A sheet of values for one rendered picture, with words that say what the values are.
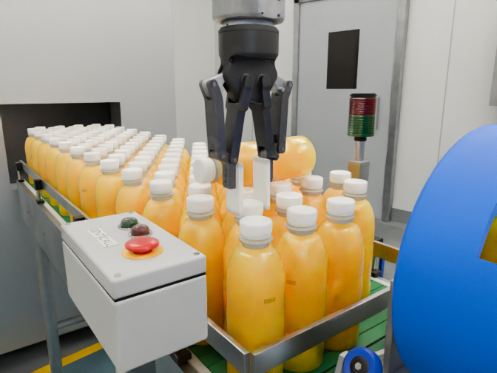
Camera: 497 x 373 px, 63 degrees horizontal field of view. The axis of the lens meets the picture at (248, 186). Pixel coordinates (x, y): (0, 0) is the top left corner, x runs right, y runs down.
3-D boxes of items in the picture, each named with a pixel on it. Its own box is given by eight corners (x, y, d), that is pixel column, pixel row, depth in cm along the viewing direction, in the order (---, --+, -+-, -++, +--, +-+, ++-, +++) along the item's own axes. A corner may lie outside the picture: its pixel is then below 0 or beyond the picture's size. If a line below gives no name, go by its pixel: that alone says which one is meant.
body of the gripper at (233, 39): (237, 18, 44) (238, 104, 47) (294, 25, 49) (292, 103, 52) (203, 26, 50) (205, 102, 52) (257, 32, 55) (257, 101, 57)
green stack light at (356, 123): (362, 138, 93) (364, 115, 92) (341, 135, 98) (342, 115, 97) (379, 135, 97) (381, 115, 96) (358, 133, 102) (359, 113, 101)
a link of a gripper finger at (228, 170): (236, 149, 51) (216, 151, 50) (236, 188, 53) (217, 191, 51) (229, 148, 53) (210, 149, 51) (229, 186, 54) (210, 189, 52)
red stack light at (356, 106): (364, 115, 92) (365, 98, 91) (342, 114, 97) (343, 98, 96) (381, 115, 96) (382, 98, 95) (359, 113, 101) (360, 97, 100)
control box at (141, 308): (120, 377, 39) (111, 278, 36) (67, 294, 54) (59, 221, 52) (208, 339, 45) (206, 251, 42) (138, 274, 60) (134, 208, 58)
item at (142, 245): (132, 260, 41) (132, 249, 41) (120, 249, 44) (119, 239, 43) (165, 251, 43) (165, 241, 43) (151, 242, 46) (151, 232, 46)
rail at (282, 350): (254, 378, 46) (254, 355, 45) (250, 374, 46) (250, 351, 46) (439, 280, 69) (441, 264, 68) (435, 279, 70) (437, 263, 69)
